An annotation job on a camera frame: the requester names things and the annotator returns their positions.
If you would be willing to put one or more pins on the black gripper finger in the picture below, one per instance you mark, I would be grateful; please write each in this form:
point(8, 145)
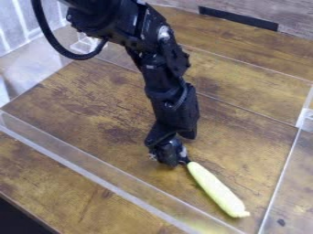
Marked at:
point(170, 153)

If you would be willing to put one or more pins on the clear acrylic right barrier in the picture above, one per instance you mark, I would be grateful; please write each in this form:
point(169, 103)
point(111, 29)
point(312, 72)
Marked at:
point(289, 214)

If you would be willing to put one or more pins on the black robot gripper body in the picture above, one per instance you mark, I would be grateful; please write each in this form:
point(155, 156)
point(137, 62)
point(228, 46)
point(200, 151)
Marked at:
point(174, 104)

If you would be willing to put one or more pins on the clear acrylic corner bracket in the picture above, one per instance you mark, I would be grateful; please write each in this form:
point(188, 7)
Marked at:
point(83, 44)

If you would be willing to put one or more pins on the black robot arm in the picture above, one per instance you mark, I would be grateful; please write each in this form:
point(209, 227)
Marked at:
point(131, 24)

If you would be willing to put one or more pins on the black strip on table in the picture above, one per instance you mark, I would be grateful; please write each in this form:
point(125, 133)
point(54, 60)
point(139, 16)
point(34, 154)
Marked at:
point(246, 20)

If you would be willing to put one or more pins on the clear acrylic front barrier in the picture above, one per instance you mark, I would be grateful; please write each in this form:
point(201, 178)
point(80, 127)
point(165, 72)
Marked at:
point(161, 204)

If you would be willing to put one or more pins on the clear acrylic barrier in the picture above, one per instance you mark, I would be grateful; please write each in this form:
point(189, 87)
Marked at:
point(161, 204)
point(289, 214)

